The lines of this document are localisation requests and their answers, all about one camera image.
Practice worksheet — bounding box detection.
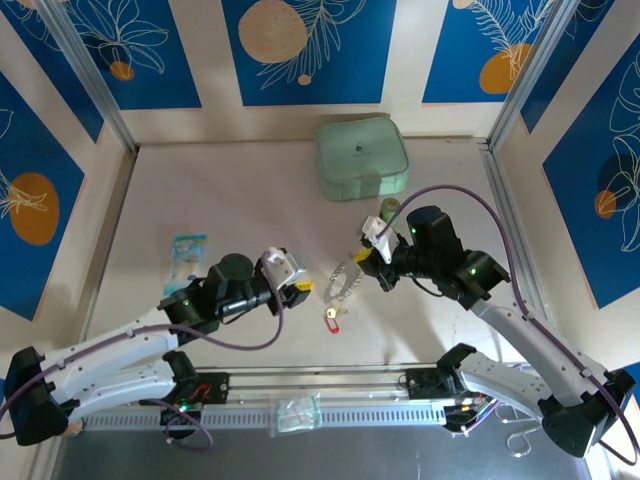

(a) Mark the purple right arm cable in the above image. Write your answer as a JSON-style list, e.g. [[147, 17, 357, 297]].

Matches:
[[379, 184, 637, 464]]

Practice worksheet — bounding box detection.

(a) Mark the thin white wire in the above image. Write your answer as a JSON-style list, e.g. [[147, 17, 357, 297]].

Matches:
[[499, 399, 549, 459]]

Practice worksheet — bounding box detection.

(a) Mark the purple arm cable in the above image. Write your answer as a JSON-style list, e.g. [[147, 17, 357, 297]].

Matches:
[[0, 259, 289, 450], [379, 184, 637, 464]]

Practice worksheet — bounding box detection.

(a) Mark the grey slotted cable duct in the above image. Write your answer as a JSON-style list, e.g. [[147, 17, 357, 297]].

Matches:
[[79, 402, 451, 432]]

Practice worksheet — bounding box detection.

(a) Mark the black controller board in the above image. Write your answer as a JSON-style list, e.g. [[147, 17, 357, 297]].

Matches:
[[159, 403, 202, 432], [443, 402, 484, 434]]

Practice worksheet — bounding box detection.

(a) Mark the clear plastic bag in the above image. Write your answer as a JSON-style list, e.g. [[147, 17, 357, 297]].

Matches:
[[269, 392, 322, 439]]

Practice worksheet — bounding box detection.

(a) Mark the blue snack packet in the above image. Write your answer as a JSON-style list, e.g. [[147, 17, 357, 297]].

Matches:
[[163, 232, 209, 296]]

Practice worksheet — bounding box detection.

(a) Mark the aluminium side rail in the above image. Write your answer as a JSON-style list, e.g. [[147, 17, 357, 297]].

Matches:
[[479, 142, 561, 359], [74, 147, 140, 351]]

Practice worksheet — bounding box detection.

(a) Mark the silver keyring with chain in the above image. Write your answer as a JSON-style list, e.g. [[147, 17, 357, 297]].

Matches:
[[323, 258, 365, 305]]

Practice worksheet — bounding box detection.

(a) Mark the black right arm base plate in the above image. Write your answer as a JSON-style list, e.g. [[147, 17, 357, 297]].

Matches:
[[402, 367, 454, 401]]

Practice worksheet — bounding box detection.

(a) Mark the green cylindrical bottle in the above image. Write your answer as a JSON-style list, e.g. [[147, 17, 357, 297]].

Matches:
[[379, 197, 403, 224]]

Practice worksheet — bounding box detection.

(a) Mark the mint green zip pouch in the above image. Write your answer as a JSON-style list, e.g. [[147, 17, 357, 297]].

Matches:
[[315, 115, 412, 204]]

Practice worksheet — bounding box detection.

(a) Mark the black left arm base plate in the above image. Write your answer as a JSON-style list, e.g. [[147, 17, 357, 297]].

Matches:
[[184, 372, 231, 407]]

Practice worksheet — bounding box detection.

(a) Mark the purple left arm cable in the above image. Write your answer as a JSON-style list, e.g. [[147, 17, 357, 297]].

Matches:
[[0, 259, 289, 450]]

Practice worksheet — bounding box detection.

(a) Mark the aluminium corner post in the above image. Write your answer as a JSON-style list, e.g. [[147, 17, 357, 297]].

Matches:
[[37, 0, 140, 151], [486, 0, 577, 150]]

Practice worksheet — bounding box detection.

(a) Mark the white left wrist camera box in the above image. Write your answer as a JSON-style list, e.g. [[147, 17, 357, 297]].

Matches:
[[259, 245, 307, 290]]

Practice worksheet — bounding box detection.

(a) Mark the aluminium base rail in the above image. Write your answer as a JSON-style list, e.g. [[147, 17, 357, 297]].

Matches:
[[74, 363, 546, 404]]

